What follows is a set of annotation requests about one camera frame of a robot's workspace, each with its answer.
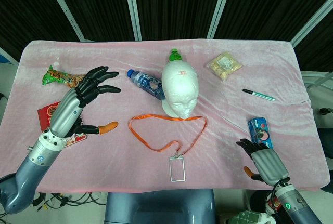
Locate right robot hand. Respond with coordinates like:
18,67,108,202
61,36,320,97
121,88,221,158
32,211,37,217
236,138,290,187

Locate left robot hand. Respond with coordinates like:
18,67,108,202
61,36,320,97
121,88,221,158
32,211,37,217
48,65,122,139

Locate orange lanyard strap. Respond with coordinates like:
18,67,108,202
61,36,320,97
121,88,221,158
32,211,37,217
127,114,209,156

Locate clear badge holder frame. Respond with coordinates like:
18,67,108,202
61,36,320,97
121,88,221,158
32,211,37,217
169,153,188,183

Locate white foam mannequin head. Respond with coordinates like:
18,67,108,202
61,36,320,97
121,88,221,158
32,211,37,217
161,61,200,118

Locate red spiral notebook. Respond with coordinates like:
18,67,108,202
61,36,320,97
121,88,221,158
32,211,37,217
37,101,88,148

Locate green orange snack bag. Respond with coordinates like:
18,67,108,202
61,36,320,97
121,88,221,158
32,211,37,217
42,65,89,89

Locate blue cookie box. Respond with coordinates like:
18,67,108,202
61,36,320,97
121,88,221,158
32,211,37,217
247,116,275,149

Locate green patterned bag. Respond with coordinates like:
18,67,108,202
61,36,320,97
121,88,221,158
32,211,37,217
230,208,271,224

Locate pink velvet table cloth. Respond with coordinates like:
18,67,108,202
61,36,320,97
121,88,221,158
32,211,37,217
0,39,330,193

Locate green marker black cap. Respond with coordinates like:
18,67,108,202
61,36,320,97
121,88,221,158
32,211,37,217
242,88,276,102

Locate blue water bottle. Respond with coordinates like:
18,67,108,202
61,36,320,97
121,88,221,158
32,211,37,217
126,69,167,102

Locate clear bag beige snacks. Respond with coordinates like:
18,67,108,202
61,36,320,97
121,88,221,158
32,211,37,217
203,51,244,82

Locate blue-grey robot torso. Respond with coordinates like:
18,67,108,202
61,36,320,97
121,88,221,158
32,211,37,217
104,189,216,224

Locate green cap bottle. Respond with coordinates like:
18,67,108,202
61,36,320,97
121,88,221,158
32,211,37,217
168,48,184,63

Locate black pleated curtain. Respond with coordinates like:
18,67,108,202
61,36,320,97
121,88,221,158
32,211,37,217
0,0,333,71

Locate white partition post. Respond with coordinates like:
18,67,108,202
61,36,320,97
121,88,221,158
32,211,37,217
41,0,88,42
122,0,143,42
290,0,333,48
0,46,19,66
207,0,236,39

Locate black floor cable bundle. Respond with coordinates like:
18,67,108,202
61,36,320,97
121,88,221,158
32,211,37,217
31,192,107,212

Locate white side table frame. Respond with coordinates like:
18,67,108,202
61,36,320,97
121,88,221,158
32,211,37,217
301,70,333,89

